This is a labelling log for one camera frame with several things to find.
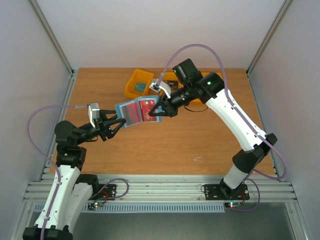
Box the grey slotted cable duct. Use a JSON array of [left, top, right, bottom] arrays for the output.
[[33, 203, 226, 214]]

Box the dark red card in sleeve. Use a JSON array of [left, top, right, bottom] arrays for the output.
[[120, 102, 141, 127]]

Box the single yellow bin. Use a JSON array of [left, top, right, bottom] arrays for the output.
[[124, 68, 154, 99]]

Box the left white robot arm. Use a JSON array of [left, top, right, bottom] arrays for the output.
[[22, 103, 126, 240]]

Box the teal credit card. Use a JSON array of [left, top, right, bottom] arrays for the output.
[[133, 82, 147, 93]]

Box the red VIP credit card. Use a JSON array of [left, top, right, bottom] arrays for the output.
[[138, 99, 160, 122]]

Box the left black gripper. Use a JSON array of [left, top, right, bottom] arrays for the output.
[[75, 109, 126, 145]]

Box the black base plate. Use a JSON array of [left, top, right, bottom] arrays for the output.
[[200, 183, 250, 201], [89, 184, 117, 201]]

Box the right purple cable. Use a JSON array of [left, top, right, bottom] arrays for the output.
[[158, 44, 288, 181]]

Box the aluminium rail base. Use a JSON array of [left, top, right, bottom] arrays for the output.
[[23, 173, 298, 204]]

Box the black credit card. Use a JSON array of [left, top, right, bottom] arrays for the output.
[[164, 80, 179, 90]]

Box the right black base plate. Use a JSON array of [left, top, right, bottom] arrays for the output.
[[200, 183, 250, 201]]

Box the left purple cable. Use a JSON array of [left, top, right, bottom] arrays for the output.
[[26, 104, 91, 240]]

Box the left aluminium frame post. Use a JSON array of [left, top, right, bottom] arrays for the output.
[[28, 0, 74, 76]]

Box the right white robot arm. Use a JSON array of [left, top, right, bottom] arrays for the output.
[[149, 58, 278, 199]]

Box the aluminium frame post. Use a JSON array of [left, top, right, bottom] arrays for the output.
[[246, 0, 294, 76], [28, 0, 74, 76]]

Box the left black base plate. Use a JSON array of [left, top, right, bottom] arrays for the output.
[[89, 184, 117, 201]]

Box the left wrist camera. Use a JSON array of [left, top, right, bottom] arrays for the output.
[[88, 102, 100, 128]]

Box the yellow bin with blue card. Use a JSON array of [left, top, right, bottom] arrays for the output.
[[216, 72, 223, 79]]

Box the blue card holder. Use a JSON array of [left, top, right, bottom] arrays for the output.
[[115, 95, 162, 128]]

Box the yellow bin with red card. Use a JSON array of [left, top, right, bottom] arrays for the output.
[[178, 72, 209, 103]]

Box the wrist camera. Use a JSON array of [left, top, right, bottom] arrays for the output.
[[88, 102, 100, 128], [149, 78, 172, 99]]

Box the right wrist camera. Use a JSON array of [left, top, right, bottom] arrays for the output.
[[149, 78, 172, 99]]

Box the purple cable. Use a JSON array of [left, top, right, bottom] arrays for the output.
[[26, 104, 91, 240], [158, 44, 288, 181]]

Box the right aluminium frame post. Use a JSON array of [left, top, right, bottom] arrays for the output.
[[246, 0, 294, 76]]

